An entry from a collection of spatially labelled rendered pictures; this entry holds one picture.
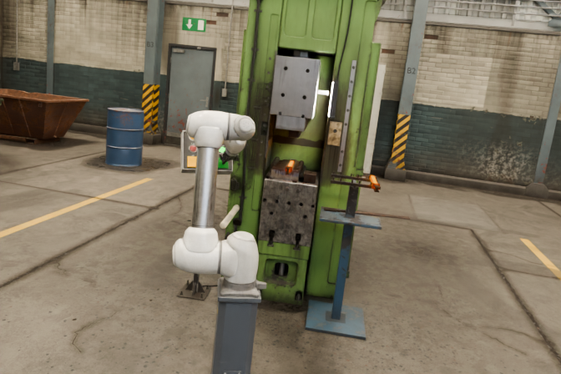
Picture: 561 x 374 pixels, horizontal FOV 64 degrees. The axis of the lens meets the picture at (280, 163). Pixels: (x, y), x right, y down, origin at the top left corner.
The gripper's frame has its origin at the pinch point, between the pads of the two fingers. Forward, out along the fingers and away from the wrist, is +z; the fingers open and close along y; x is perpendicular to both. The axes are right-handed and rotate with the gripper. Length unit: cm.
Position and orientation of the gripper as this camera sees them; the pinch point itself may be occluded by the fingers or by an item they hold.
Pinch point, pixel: (224, 160)
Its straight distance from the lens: 303.3
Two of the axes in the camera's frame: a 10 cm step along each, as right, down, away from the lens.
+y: 9.4, 0.5, 3.4
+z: -3.3, 3.1, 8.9
